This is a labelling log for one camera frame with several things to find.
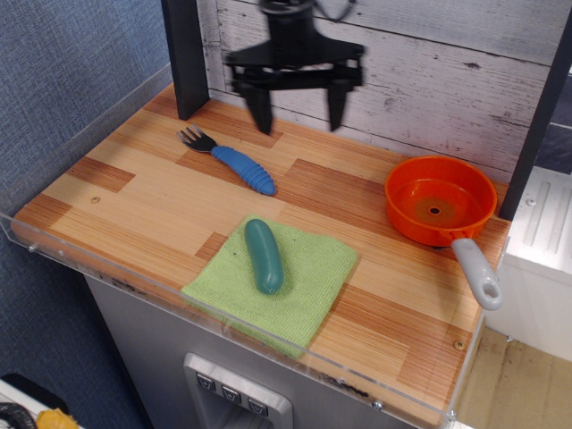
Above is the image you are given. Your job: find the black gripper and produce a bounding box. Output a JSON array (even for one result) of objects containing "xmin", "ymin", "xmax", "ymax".
[{"xmin": 224, "ymin": 6, "xmax": 365, "ymax": 134}]

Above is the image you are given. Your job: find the orange pan with grey handle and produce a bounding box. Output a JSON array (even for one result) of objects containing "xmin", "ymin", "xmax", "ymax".
[{"xmin": 384, "ymin": 156, "xmax": 503, "ymax": 311}]

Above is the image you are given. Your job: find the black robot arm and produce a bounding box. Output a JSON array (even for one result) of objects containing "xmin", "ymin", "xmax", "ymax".
[{"xmin": 224, "ymin": 1, "xmax": 366, "ymax": 134}]

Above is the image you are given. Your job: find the green toy cucumber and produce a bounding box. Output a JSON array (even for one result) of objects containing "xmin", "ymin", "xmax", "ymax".
[{"xmin": 244, "ymin": 219, "xmax": 285, "ymax": 295}]

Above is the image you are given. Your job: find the green cloth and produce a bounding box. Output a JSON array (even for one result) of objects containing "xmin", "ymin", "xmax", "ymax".
[{"xmin": 182, "ymin": 215, "xmax": 358, "ymax": 358}]

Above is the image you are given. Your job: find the grey metal cabinet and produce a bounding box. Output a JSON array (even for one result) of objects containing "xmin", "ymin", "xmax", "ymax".
[{"xmin": 87, "ymin": 278, "xmax": 410, "ymax": 428}]

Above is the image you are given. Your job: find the silver button panel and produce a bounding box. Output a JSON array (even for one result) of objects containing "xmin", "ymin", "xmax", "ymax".
[{"xmin": 183, "ymin": 352, "xmax": 294, "ymax": 428}]

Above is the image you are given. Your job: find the white ribbed appliance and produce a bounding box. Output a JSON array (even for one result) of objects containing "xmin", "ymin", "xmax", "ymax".
[{"xmin": 484, "ymin": 167, "xmax": 571, "ymax": 361}]

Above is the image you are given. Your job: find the fork with blue handle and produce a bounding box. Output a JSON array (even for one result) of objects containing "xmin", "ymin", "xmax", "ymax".
[{"xmin": 176, "ymin": 124, "xmax": 277, "ymax": 196}]

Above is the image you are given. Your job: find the dark left frame post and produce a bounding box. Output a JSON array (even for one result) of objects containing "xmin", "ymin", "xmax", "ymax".
[{"xmin": 161, "ymin": 0, "xmax": 210, "ymax": 120}]

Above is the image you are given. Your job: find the dark frame post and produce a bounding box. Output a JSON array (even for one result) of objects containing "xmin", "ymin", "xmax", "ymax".
[
  {"xmin": 498, "ymin": 13, "xmax": 571, "ymax": 221},
  {"xmin": 161, "ymin": 0, "xmax": 210, "ymax": 120}
]

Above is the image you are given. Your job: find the dark right frame post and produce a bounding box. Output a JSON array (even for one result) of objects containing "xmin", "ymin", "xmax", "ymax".
[{"xmin": 498, "ymin": 13, "xmax": 571, "ymax": 221}]

